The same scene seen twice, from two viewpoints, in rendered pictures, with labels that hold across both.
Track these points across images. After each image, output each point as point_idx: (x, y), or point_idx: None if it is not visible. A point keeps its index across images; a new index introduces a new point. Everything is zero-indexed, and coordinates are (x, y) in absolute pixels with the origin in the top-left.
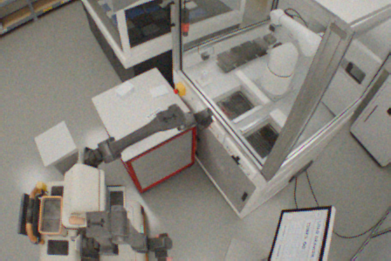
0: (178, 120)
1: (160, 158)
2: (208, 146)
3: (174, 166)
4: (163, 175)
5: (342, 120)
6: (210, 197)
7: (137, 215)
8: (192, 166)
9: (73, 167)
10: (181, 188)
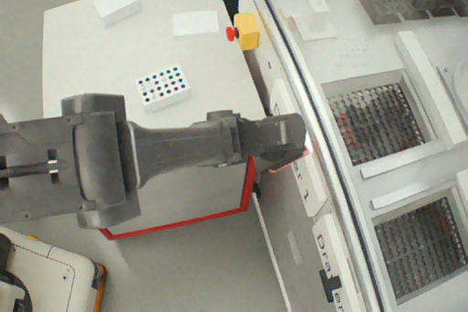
0: (71, 190)
1: (153, 190)
2: (281, 194)
3: (192, 209)
4: (164, 221)
5: None
6: (257, 294)
7: (80, 291)
8: (242, 212)
9: None
10: (200, 254)
